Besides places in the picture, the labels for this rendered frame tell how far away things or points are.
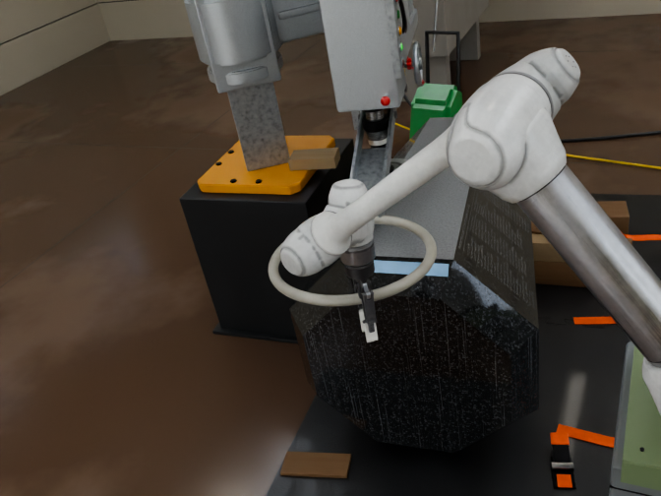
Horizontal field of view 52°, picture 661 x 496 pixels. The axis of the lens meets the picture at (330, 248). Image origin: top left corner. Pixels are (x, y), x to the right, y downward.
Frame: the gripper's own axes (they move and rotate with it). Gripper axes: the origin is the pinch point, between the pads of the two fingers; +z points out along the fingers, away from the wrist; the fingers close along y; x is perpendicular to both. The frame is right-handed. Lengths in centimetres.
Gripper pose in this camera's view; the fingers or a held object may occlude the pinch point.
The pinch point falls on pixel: (368, 325)
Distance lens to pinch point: 179.5
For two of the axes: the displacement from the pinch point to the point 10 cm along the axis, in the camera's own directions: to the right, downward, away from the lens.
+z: 1.5, 8.7, 4.7
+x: -9.7, 2.3, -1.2
